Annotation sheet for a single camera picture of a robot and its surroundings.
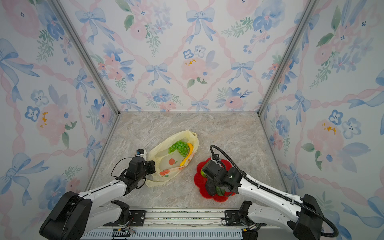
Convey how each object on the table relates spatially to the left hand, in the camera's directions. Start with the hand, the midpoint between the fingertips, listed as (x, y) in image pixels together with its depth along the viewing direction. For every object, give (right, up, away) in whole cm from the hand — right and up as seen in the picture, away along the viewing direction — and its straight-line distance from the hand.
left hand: (156, 161), depth 90 cm
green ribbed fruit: (+37, -13, -12) cm, 41 cm away
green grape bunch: (+15, +8, +5) cm, 18 cm away
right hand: (+32, -5, -11) cm, 35 cm away
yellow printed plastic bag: (+6, -3, +3) cm, 7 cm away
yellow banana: (+20, +3, +4) cm, 20 cm away
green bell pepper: (+28, -6, -7) cm, 29 cm away
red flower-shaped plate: (+27, -11, -5) cm, 29 cm away
